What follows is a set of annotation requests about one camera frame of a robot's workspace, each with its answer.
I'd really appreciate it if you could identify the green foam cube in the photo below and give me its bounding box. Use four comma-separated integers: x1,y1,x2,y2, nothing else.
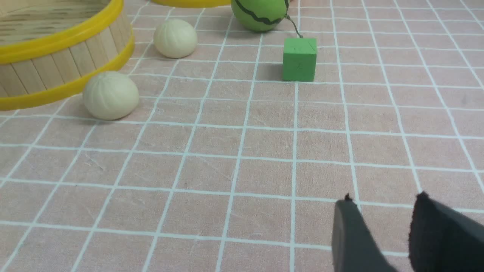
282,38,318,82

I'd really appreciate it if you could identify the woven bamboo steamer lid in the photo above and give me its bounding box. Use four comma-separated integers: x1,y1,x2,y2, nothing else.
151,0,231,9

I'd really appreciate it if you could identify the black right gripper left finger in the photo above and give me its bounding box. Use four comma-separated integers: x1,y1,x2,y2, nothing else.
332,193,397,272

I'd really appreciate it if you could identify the pink grid tablecloth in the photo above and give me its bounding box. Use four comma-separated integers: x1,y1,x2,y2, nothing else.
1,0,483,272

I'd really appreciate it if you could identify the green toy watermelon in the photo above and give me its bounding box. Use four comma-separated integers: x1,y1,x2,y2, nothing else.
231,0,303,38

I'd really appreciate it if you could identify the white steamed bun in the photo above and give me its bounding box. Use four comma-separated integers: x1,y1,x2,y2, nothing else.
82,71,140,121
153,19,198,59

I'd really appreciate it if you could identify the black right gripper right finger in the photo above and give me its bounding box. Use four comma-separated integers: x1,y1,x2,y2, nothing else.
408,192,484,272

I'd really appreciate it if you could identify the bamboo steamer tray yellow rim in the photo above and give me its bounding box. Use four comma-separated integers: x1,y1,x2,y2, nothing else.
0,0,135,111

